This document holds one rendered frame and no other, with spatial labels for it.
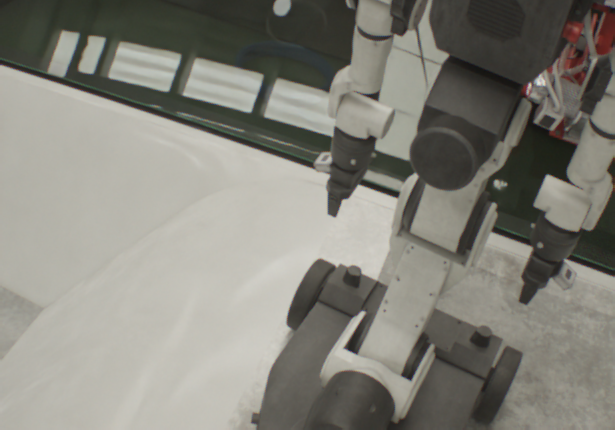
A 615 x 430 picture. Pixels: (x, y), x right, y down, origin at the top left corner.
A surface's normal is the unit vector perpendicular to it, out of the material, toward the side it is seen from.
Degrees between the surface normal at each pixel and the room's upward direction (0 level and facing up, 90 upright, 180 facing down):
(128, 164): 55
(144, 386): 19
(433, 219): 86
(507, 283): 0
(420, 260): 60
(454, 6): 105
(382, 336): 46
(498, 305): 0
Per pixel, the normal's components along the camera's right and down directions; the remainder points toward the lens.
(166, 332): -0.18, -0.84
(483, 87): -0.16, -0.20
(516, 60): -0.46, 0.68
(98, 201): -0.21, 0.01
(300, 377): 0.19, -0.77
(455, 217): -0.41, 0.43
